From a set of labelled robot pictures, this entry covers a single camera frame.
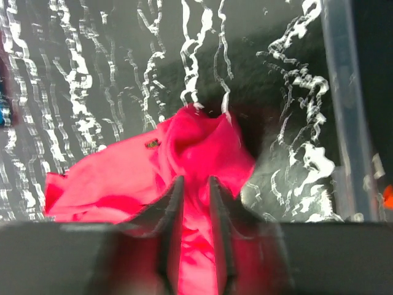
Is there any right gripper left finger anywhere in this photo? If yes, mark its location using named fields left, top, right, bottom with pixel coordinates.
left=122, top=176, right=184, bottom=294

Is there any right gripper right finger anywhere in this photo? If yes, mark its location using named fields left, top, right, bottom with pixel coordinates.
left=209, top=176, right=264, bottom=294

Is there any red t-shirt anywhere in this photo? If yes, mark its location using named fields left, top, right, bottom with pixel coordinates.
left=44, top=104, right=255, bottom=294

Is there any orange t-shirt in bin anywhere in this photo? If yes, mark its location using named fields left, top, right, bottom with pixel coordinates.
left=383, top=184, right=393, bottom=210

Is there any black marbled table mat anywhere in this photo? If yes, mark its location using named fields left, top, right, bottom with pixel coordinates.
left=1, top=1, right=340, bottom=222

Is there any clear plastic bin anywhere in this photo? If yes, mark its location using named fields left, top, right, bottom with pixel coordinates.
left=321, top=1, right=392, bottom=222

